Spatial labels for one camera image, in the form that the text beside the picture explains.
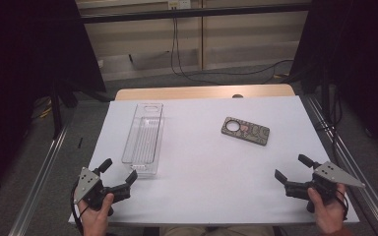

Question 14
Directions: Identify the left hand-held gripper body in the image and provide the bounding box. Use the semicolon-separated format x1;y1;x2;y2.
73;166;132;216

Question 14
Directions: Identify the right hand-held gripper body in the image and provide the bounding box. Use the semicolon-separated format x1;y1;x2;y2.
284;160;366;214

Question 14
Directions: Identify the clear plastic tray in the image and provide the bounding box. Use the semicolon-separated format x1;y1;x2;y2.
121;102;165;177

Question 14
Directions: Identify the patterned phone case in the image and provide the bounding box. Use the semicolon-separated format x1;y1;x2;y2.
220;116;272;148

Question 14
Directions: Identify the person's left hand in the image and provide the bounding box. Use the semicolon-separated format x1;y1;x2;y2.
78;193;115;236

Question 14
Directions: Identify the person's right hand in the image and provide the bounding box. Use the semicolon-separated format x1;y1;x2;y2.
307;183;347;235

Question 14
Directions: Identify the white table mat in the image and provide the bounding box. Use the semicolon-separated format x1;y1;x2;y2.
68;95;360;227

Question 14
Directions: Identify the black metal stand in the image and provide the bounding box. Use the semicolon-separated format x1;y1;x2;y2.
49;78;79;140

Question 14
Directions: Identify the black curtain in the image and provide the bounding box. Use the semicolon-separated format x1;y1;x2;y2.
289;0;378;165
0;0;108;205

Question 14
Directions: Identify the beige cabinet counter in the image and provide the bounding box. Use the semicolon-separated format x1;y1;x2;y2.
75;0;311;82

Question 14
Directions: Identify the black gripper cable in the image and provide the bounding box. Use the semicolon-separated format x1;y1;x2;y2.
70;181;86;236
336;189;349;221

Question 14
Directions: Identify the metal floor rail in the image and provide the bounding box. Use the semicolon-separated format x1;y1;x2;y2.
7;123;71;236
303;94;378;236

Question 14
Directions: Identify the bundle of black floor cables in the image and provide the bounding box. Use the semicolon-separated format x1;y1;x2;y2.
317;87;344;159

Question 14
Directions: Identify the yellow cable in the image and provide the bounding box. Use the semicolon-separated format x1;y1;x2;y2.
32;97;54;120

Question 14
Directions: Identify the black power cable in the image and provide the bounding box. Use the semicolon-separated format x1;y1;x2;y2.
169;17;225;87
174;17;295;82

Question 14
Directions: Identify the white wall socket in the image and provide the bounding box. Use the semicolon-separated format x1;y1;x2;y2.
167;0;192;11

